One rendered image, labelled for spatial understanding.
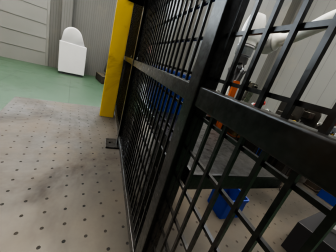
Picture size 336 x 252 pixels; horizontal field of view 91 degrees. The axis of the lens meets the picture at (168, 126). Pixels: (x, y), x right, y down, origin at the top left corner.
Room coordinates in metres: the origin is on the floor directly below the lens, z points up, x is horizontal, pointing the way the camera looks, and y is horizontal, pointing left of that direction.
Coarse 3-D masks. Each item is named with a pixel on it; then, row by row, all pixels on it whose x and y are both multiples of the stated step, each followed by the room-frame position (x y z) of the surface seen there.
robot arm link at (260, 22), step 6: (258, 12) 1.00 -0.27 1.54; (258, 18) 0.99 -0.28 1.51; (264, 18) 1.00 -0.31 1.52; (246, 24) 1.01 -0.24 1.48; (258, 24) 0.98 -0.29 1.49; (264, 24) 1.00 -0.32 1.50; (240, 36) 1.02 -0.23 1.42; (252, 36) 0.98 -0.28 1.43; (258, 36) 0.99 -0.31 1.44; (246, 42) 0.99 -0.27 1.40; (252, 42) 0.99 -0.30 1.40
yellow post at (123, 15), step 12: (120, 0) 1.15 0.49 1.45; (120, 12) 1.16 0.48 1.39; (120, 24) 1.16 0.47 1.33; (120, 36) 1.17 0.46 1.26; (120, 48) 1.17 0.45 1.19; (108, 60) 1.15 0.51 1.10; (120, 60) 1.18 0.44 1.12; (108, 72) 1.15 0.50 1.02; (120, 72) 1.18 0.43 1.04; (108, 84) 1.16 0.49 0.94; (108, 96) 1.16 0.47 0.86; (108, 108) 1.17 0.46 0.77
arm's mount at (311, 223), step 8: (312, 216) 0.53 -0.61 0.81; (320, 216) 0.55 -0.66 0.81; (296, 224) 0.47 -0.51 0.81; (304, 224) 0.46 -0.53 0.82; (312, 224) 0.48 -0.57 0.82; (296, 232) 0.46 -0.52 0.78; (304, 232) 0.44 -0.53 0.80; (312, 232) 0.43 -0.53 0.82; (288, 240) 0.46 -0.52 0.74; (296, 240) 0.45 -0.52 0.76; (304, 240) 0.43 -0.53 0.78; (328, 240) 0.42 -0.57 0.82; (288, 248) 0.45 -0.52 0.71; (296, 248) 0.44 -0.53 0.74; (320, 248) 0.40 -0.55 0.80; (328, 248) 0.39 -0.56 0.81
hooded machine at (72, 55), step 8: (64, 32) 5.46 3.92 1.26; (72, 32) 5.59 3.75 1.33; (64, 40) 5.47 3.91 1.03; (72, 40) 5.60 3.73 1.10; (80, 40) 5.73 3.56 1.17; (64, 48) 5.44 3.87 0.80; (72, 48) 5.57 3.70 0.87; (80, 48) 5.71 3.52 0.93; (64, 56) 5.45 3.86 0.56; (72, 56) 5.58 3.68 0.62; (80, 56) 5.72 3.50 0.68; (64, 64) 5.46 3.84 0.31; (72, 64) 5.60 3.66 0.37; (80, 64) 5.74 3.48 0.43; (64, 72) 5.51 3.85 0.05; (72, 72) 5.61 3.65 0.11; (80, 72) 5.75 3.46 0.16
